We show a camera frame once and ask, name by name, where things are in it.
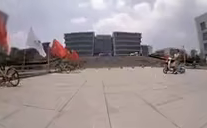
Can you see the whitish building with dark windows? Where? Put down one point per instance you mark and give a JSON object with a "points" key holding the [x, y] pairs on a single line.
{"points": [[206, 33]]}

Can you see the row of dark trees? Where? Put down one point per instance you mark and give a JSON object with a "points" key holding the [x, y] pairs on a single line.
{"points": [[31, 55]]}

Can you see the row of flagpoles with flags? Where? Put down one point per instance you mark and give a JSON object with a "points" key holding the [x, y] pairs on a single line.
{"points": [[59, 50]]}

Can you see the low dark kerb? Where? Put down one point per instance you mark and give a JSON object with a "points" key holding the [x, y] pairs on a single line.
{"points": [[34, 74]]}

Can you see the brownish sloped bank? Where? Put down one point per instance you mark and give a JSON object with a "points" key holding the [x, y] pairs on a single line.
{"points": [[121, 62]]}

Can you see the grey concrete slab plaza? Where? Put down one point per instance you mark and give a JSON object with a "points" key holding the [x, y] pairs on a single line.
{"points": [[124, 100]]}

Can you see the person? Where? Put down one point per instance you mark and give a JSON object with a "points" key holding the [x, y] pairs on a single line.
{"points": [[176, 60]]}

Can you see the dark recessed block building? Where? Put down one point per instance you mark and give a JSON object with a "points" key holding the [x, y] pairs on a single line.
{"points": [[103, 45]]}

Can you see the red motor scooter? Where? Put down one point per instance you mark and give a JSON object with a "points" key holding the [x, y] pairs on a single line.
{"points": [[168, 66]]}

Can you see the grey block building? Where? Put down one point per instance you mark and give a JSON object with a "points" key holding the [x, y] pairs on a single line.
{"points": [[79, 43], [127, 43]]}

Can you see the small dark building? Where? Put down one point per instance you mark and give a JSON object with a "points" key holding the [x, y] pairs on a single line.
{"points": [[146, 50]]}

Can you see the bicycle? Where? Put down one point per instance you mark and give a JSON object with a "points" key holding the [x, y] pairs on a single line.
{"points": [[65, 68], [11, 77]]}

